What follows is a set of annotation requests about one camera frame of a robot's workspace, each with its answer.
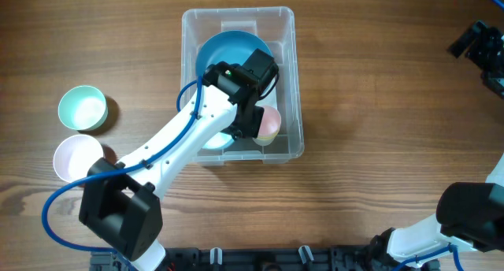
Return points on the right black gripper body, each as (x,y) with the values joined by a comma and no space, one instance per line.
(476,46)

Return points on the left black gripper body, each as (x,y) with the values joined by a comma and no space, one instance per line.
(252,126)

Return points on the pink cup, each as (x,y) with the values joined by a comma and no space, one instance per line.
(270,122)

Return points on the yellow cup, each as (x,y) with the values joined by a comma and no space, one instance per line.
(267,136)

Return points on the cream cup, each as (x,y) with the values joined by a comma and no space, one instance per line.
(264,141)

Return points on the light blue cup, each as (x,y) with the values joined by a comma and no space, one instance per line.
(219,142)

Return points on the dark blue bowl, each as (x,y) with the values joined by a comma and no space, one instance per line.
(233,47)

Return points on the clear plastic storage container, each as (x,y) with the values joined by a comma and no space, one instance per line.
(275,25)

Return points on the mint green cup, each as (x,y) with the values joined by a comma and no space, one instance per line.
(83,108)

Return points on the lilac cup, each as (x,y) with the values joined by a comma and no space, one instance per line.
(75,155)

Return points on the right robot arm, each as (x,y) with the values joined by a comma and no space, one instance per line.
(469,215)

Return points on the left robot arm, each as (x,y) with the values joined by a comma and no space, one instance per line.
(121,203)

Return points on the white label in container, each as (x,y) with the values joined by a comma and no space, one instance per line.
(270,100)

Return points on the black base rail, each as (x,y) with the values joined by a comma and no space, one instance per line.
(337,258)

